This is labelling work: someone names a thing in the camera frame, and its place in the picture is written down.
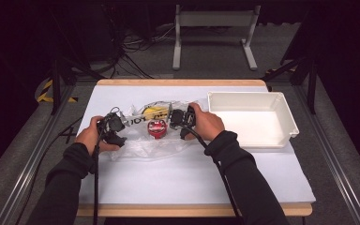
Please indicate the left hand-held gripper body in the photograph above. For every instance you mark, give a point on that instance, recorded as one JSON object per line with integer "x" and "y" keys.
{"x": 114, "y": 123}

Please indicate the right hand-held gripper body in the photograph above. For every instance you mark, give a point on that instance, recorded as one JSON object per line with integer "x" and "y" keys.
{"x": 181, "y": 117}

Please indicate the round red container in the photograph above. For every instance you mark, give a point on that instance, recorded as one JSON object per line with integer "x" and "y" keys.
{"x": 157, "y": 128}

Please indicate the clear plastic smiley bag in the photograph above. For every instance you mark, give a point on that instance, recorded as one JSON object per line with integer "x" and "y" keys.
{"x": 156, "y": 148}

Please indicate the person's right hand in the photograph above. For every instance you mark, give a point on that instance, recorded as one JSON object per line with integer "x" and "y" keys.
{"x": 207, "y": 123}

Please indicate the person's left hand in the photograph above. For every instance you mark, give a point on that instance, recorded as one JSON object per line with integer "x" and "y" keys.
{"x": 89, "y": 137}

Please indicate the black metal stand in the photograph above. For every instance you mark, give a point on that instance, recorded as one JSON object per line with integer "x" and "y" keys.
{"x": 55, "y": 87}
{"x": 312, "y": 87}

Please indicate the white plastic bin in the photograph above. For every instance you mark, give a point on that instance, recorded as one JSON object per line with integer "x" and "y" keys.
{"x": 253, "y": 125}

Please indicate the yellow black hazard tape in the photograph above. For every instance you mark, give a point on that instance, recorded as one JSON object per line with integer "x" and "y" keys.
{"x": 45, "y": 98}

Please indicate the white metal stand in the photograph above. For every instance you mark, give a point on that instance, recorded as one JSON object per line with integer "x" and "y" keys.
{"x": 215, "y": 18}

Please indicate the aluminium rail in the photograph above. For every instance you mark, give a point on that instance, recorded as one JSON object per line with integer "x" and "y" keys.
{"x": 334, "y": 162}
{"x": 31, "y": 162}

